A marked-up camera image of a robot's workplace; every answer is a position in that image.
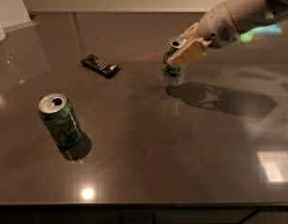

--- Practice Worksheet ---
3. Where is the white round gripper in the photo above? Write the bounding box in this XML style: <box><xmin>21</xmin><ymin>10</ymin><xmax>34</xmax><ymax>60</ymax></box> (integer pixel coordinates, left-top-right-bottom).
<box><xmin>170</xmin><ymin>2</ymin><xmax>240</xmax><ymax>67</ymax></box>

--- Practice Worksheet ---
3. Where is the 7up soda can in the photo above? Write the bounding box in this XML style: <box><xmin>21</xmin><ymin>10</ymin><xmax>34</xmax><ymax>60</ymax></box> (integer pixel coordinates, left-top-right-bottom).
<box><xmin>161</xmin><ymin>37</ymin><xmax>186</xmax><ymax>86</ymax></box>

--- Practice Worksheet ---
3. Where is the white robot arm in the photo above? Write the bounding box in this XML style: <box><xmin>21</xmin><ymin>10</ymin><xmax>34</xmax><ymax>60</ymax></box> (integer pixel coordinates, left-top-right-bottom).
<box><xmin>163</xmin><ymin>0</ymin><xmax>288</xmax><ymax>68</ymax></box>

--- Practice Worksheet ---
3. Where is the green soda can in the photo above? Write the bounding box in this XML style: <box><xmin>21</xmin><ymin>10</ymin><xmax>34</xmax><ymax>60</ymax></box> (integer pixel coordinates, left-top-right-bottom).
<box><xmin>38</xmin><ymin>93</ymin><xmax>82</xmax><ymax>147</ymax></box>

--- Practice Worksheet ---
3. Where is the black chocolate bar wrapper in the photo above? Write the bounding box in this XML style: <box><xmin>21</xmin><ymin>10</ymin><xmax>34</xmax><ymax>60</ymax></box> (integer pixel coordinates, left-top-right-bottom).
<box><xmin>81</xmin><ymin>54</ymin><xmax>119</xmax><ymax>78</ymax></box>

